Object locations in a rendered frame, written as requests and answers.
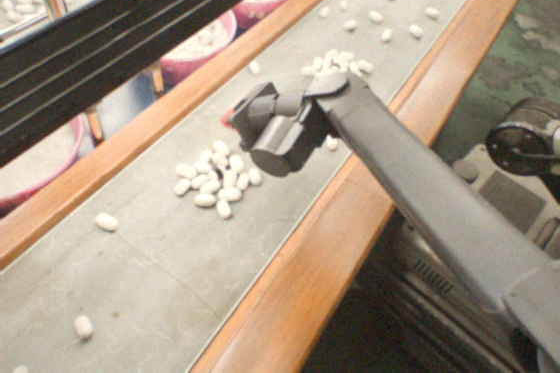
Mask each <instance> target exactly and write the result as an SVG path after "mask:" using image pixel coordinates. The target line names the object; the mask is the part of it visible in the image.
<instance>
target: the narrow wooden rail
mask: <svg viewBox="0 0 560 373"><path fill-rule="evenodd" d="M323 1H324V0H288V1H286V2H285V3H284V4H283V5H280V7H278V8H277V9H276V10H274V11H273V12H272V13H270V14H269V15H268V16H266V17H265V19H263V20H262V21H260V22H258V23H257V25H255V26H254V27H253V28H250V30H249V31H247V32H246V33H245V34H243V35H242V36H241V37H239V38H238V39H237V40H235V42H234V43H233V44H230V45H229V46H228V47H227V48H226V49H225V50H223V51H221V52H220V53H219V54H218V55H217V56H215V57H214V58H213V59H211V60H210V61H208V62H207V63H206V64H205V65H204V66H202V67H200V68H199V69H198V70H197V71H196V72H195V73H192V74H191V75H190V76H189V77H188V78H187V79H185V80H184V81H183V82H181V83H180V84H179V85H178V86H176V87H175V88H174V89H173V90H171V91H170V92H169V93H168V94H167V95H164V96H163V97H161V98H160V100H158V101H157V102H156V103H155V102H154V103H153V105H152V106H150V107H149V108H148V109H146V110H145V111H143V112H142V113H141V114H140V115H138V116H137V117H135V118H134V119H133V120H131V121H130V122H129V124H126V125H125V126H123V127H122V128H121V130H119V131H118V132H115V133H114V134H113V135H112V136H111V137H110V138H109V139H106V140H105V141H104V142H103V143H102V144H100V145H99V146H98V147H96V148H95V149H94V150H92V151H91V152H90V153H89V154H87V155H86V156H84V157H83V158H82V159H80V161H79V162H76V163H75V164H74V165H72V167H71V168H70V169H68V170H66V171H64V172H63V174H61V175H60V176H59V177H56V178H55V180H53V181H52V182H51V183H49V184H48V185H46V186H45V187H44V188H43V189H41V190H40V191H39V192H38V193H36V194H35V195H33V196H32V197H31V198H29V200H28V201H25V202H24V203H23V204H21V205H20V207H19V208H17V209H15V210H13V211H12V212H11V213H10V214H9V215H8V216H7V217H4V218H3V219H2V220H1V221H0V273H1V272H2V271H3V270H4V269H5V268H6V267H8V266H9V265H10V264H11V263H13V262H14V261H15V260H16V259H17V258H18V257H19V256H21V255H22V254H23V253H25V252H26V251H27V249H28V248H31V247H32V246H33V245H34V244H35V243H36V242H37V241H38V240H40V239H42V238H43V237H44V236H45V234H46V233H48V232H50V231H51V230H52V229H54V227H55V226H56V225H57V224H60V223H61V222H62V220H63V219H65V218H66V217H67V216H69V215H70V214H71V213H72V212H73V211H74V210H75V209H77V208H79V207H80V205H81V204H83V203H84V202H85V201H86V200H88V199H89V198H90V197H91V196H92V195H94V194H95V193H96V192H97V191H98V190H100V189H101V188H102V187H103V186H104V185H105V184H107V183H108V182H109V181H110V180H112V179H113V177H115V176H117V175H118V174H119V173H120V172H121V170H123V169H125V168H126V167H127V166H129V164H130V163H131V162H134V161H135V160H136V159H137V157H138V156H140V155H141V154H143V153H144V152H145V151H146V150H147V149H148V148H149V147H152V146H153V144H154V143H155V142H157V141H158V140H160V139H161V137H163V136H164V135H165V134H166V133H167V132H169V131H170V130H171V129H172V128H173V127H175V126H176V125H177V124H178V123H180V122H181V121H182V120H183V119H184V118H186V117H187V116H188V115H189V114H190V113H191V112H192V111H194V110H195V109H197V108H198V107H199V105H200V104H201V103H204V102H205V101H206V99H208V98H209V97H210V96H212V95H213V94H214V93H215V92H216V91H217V90H218V89H221V87H222V86H223V85H224V84H226V83H227V82H228V81H229V80H231V79H232V78H233V77H234V76H235V75H236V74H238V73H239V72H240V71H241V70H243V68H244V67H246V66H248V65H249V64H250V62H251V61H252V60H254V59H256V58H257V57H258V56H259V55H260V54H261V53H262V52H264V51H265V50H266V49H267V48H268V47H269V46H271V45H272V44H273V43H274V42H275V41H277V40H278V39H279V38H280V36H283V35H284V34H285V33H286V32H287V31H288V30H289V29H290V28H292V27H294V26H295V24H296V23H297V22H299V21H300V20H302V18H303V17H305V16H306V15H307V14H308V13H309V12H311V11H312V10H313V9H314V8H315V7H317V6H318V4H320V3H322V2H323Z"/></svg>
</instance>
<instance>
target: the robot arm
mask: <svg viewBox="0 0 560 373"><path fill-rule="evenodd" d="M220 121H221V124H222V126H224V127H226V128H228V129H229V130H231V131H233V132H236V133H238V134H239V135H240V137H241V139H242V140H241V141H240V142H239V143H238V145H239V146H240V147H241V149H242V150H243V153H250V157H251V161H252V162H253V163H254V164H255V165H256V166H257V167H258V169H261V170H262V171H263V172H265V173H266V174H268V175H270V176H274V177H279V178H284V177H287V176H288V175H289V173H297V172H299V171H301V169H302V168H303V167H304V165H305V164H306V162H308V159H309V157H310V156H311V154H313V152H314V151H315V149H316V148H321V147H322V146H323V143H324V141H325V140H326V138H327V137H328V135H329V136H330V137H331V139H332V140H333V139H341V140H343V142H344V143H345V146H346V147H348V149H349V150H352V151H353V154H355V155H356V156H357V157H358V158H359V159H360V160H361V162H362V163H363V164H364V165H365V167H366V168H367V169H368V171H369V172H370V173H371V175H372V176H374V177H375V179H376V181H377V183H378V184H380V185H381V187H382V188H383V189H384V191H385V192H386V193H387V195H388V196H389V197H390V198H391V199H392V201H393V203H394V204H395V205H396V206H397V207H398V208H399V209H400V212H401V213H402V214H403V215H404V216H405V217H406V218H407V220H408V221H409V223H410V224H411V225H412V226H413V228H414V229H416V231H417V233H418V234H419V236H420V237H422V238H423V240H424V241H425V242H426V245H428V246H429V248H430V249H431V250H432V252H433V253H434V254H435V256H436V257H437V258H438V259H439V261H441V262H442V264H443V266H444V267H445V269H446V270H448V272H449V273H450V274H451V275H452V278H454V279H455V281H456V282H457V283H458V285H459V286H461V287H462V290H463V291H464V293H465V294H466V295H468V297H469V298H470V300H471V302H472V303H474V305H475V306H476V307H477V308H478V310H479V311H480V313H481V314H482V315H483V317H484V318H485V319H486V321H488V322H489V324H490V327H491V328H492V329H493V330H494V331H495V333H496V334H497V336H498V337H499V339H500V340H501V342H502V343H503V344H504V346H505V347H507V349H508V351H509V353H510V354H511V355H513V357H514V358H515V359H516V361H517V363H518V364H519V365H520V366H521V367H522V369H523V370H524V371H525V372H534V371H535V372H536V373H560V260H556V261H555V260H554V259H553V258H550V257H549V256H548V254H546V253H545V252H544V251H543V250H541V249H539V248H538V246H537V245H536V244H535V243H533V242H532V241H530V240H529V238H528V237H527V236H525V235H524V234H523V233H521V232H520V230H519V229H518V228H516V227H515V226H514V225H512V224H511V222H510V221H509V220H508V219H507V218H506V217H503V216H502V214H501V213H500V212H499V211H498V210H497V209H495V208H494V207H492V205H491V204H490V203H489V202H488V201H487V200H485V199H484V198H483V196H481V195H480V194H479V193H477V192H476V191H475V189H474V188H473V187H472V186H471V185H468V184H467V183H466V181H465V180H464V179H463V178H462V177H460V176H459V175H458V174H457V173H456V172H455V170H454V169H451V168H450V167H449V165H448V164H447V163H445V162H443V161H442V160H441V159H440V157H439V156H438V155H437V154H435V153H433V152H432V150H431V149H430V148H429V147H427V146H426V145H425V144H424V142H423V141H421V140H420V139H418V138H417V137H416V135H415V134H414V133H413V132H411V131H409V130H408V128H407V127H406V126H405V125H404V124H402V123H401V122H400V120H399V119H398V118H397V117H395V116H394V115H393V114H392V112H391V111H390V110H389V109H388V107H387V106H386V105H385V103H384V102H383V101H382V100H381V99H380V98H379V97H378V96H377V95H376V94H375V93H374V92H373V91H371V89H370V88H369V84H368V83H367V82H366V81H365V80H362V78H361V77H360V76H359V75H358V74H357V73H354V72H352V71H347V72H342V73H339V74H328V75H322V76H317V77H315V78H314V80H313V81H312V82H311V83H310V85H309V88H306V89H297V90H293V91H288V92H284V93H280V94H279V92H278V91H277V89H276V88H275V86H274V84H273V83H272V82H264V83H259V84H257V85H256V86H255V87H254V88H253V89H251V90H250V92H248V93H245V94H244V95H243V97H241V98H240V99H239V100H238V101H237V102H236V104H234V105H232V106H231V107H230V108H229V111H227V112H226V113H225V114H224V115H223V116H222V118H221V119H220Z"/></svg>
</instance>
